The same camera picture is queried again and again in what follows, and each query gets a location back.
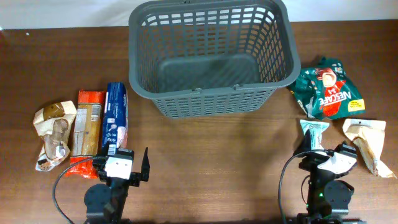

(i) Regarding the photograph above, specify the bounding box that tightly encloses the white teal small packet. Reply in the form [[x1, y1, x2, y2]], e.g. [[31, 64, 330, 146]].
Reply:
[[300, 119, 329, 150]]

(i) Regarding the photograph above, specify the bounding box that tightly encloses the beige paper snack pouch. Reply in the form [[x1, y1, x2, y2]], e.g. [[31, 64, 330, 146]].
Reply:
[[342, 118, 397, 178]]

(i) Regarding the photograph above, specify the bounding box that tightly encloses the beige brown chocolate pouch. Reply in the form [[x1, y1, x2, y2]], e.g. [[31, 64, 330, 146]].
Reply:
[[33, 101, 77, 172]]

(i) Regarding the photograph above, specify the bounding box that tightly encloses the black cable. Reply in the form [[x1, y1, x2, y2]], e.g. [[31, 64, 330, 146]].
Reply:
[[52, 155, 106, 224], [277, 149, 335, 224]]

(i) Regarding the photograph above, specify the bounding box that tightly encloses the orange cracker package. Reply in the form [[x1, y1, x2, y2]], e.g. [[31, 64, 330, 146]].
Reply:
[[65, 90, 106, 179]]

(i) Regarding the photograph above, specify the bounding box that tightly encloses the blue biscuit package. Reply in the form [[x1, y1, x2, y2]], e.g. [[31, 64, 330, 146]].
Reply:
[[102, 82, 128, 156]]

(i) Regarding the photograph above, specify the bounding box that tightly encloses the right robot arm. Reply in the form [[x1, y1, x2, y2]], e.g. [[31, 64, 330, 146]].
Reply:
[[291, 131, 363, 224]]

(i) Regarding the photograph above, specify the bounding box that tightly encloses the green Nescafe coffee bag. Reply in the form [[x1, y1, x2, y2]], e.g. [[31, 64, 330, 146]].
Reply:
[[288, 57, 366, 120]]

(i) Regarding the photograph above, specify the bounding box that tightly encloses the grey plastic basket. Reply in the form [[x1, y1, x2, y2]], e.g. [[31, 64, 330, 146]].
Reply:
[[128, 0, 301, 119]]

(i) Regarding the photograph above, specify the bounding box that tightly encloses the right black cable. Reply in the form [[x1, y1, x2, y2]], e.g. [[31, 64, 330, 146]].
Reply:
[[277, 149, 335, 224]]

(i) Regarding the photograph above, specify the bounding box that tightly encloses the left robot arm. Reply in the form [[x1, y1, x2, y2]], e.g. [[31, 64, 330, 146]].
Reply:
[[84, 142, 150, 224]]

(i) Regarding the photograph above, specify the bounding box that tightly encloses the left black cable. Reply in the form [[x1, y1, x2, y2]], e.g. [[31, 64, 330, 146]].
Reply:
[[52, 155, 106, 224]]

